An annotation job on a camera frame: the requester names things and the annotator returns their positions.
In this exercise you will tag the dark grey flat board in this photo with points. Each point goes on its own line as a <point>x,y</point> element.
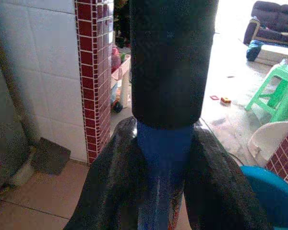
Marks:
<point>50,155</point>

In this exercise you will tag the white low table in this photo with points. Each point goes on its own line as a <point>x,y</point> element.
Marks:
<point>276,54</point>

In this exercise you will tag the red tiled wall corner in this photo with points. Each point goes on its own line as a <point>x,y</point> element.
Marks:
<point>284,158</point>

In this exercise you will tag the grey rounded appliance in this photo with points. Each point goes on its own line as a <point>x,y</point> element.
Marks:
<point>4,119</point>

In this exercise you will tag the red tiled pillar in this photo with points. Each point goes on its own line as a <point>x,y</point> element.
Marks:
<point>93,72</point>

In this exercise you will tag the blue plastic basin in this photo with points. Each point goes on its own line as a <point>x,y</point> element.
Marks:
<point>271,194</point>

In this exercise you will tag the red yellow toy block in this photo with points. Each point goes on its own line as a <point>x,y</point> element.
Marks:
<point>225,100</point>

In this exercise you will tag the white plastic dustpan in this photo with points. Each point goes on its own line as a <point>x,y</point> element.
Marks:
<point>268,141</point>

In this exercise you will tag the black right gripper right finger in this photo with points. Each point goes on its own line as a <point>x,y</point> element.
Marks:
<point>220,182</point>

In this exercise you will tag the red square toy frame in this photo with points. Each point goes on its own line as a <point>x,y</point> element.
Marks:
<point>215,97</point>

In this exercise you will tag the green plastic stool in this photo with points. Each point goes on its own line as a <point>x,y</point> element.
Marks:
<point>274,93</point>

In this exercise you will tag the dark purple sofa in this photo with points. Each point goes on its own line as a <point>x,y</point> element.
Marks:
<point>273,22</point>

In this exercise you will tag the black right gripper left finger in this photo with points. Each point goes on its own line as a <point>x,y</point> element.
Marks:
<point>115,182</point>

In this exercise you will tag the blue cloth bundle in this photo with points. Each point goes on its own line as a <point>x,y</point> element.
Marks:
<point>254,49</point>

